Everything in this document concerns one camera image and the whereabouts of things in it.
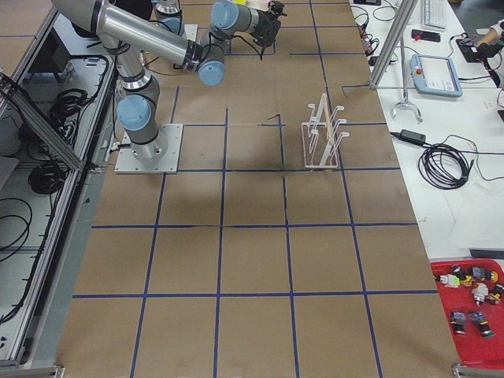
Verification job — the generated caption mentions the black power adapter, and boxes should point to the black power adapter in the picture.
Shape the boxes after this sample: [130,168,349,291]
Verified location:
[399,129,426,146]

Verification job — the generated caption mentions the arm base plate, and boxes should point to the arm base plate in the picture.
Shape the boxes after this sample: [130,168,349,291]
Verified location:
[115,124,183,174]

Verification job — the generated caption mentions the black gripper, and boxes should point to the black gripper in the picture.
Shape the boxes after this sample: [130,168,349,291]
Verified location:
[258,1,285,46]

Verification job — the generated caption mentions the robot teach pendant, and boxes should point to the robot teach pendant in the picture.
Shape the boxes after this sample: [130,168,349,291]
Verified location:
[409,54,462,98]

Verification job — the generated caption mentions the coiled black cable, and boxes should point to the coiled black cable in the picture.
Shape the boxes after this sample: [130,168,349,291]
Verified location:
[417,135,480,192]

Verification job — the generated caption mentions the aluminium frame post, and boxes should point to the aluminium frame post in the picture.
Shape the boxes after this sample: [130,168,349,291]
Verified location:
[369,0,417,89]

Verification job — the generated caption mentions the white wire cup rack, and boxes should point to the white wire cup rack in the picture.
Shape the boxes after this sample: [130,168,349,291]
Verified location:
[301,92,350,169]

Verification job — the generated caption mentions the red parts tray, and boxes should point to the red parts tray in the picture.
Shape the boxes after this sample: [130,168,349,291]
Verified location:
[431,259,503,370]

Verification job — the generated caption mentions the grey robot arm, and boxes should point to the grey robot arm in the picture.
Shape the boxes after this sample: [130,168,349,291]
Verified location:
[53,1,226,165]
[152,1,287,48]

